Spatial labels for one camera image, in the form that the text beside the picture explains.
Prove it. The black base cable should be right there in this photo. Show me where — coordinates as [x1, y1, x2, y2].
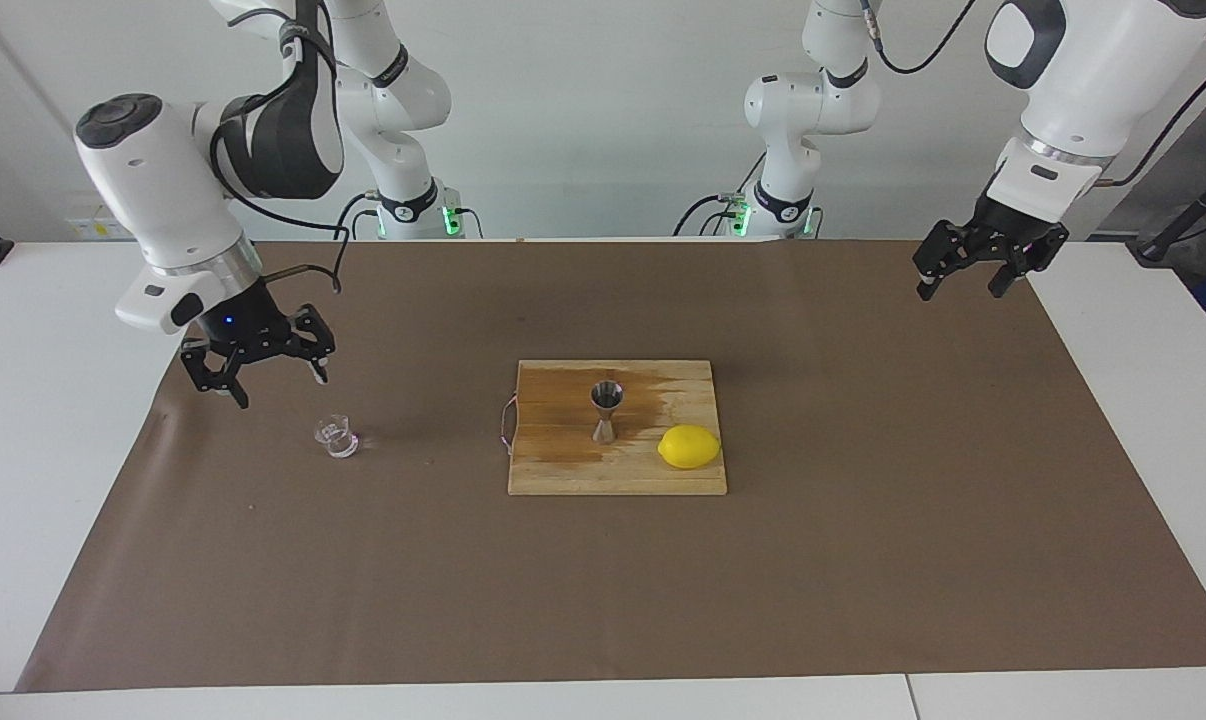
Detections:
[673, 193, 736, 238]
[334, 193, 382, 241]

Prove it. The small clear glass cup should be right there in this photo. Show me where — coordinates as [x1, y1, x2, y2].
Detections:
[314, 415, 361, 459]

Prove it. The black tripod stand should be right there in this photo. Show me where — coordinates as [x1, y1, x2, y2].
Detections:
[1128, 160, 1206, 264]

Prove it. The brown paper table mat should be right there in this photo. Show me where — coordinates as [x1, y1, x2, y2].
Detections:
[15, 238, 1206, 693]

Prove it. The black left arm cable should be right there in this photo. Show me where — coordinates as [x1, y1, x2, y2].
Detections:
[863, 0, 1206, 188]

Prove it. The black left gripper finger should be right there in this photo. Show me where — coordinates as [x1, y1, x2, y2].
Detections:
[912, 222, 979, 302]
[988, 255, 1044, 299]

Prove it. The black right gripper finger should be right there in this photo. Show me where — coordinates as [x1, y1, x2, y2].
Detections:
[281, 304, 337, 385]
[180, 340, 251, 410]

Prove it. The yellow lemon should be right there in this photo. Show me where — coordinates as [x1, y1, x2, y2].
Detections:
[657, 424, 722, 471]

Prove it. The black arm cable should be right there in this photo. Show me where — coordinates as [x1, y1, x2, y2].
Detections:
[863, 0, 1206, 188]
[208, 0, 354, 295]

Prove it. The steel double jigger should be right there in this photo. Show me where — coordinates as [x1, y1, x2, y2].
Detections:
[590, 380, 625, 444]

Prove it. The white wall socket box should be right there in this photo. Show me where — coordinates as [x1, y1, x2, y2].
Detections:
[65, 205, 134, 241]

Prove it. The wooden cutting board, metal handle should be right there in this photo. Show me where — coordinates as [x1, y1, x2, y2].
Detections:
[500, 360, 729, 497]

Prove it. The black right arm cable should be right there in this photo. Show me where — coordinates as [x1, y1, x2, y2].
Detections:
[208, 0, 354, 295]

